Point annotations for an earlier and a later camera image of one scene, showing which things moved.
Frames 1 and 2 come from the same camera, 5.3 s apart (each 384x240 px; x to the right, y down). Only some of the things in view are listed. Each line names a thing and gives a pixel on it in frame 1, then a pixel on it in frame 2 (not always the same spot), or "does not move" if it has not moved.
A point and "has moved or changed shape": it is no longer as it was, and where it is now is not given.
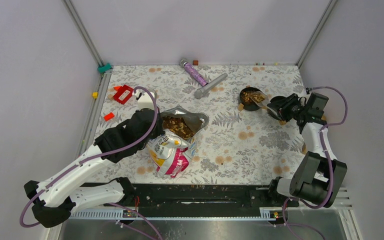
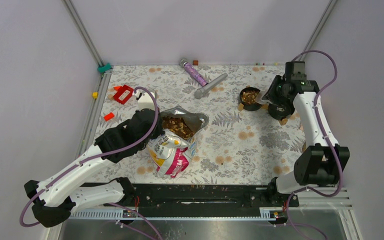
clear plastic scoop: (260, 99) has moved or changed shape
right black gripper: (284, 105) → (270, 95)
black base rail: (203, 200) does not move
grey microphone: (199, 93) does not move
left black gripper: (160, 130) does not move
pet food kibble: (177, 125) does not move
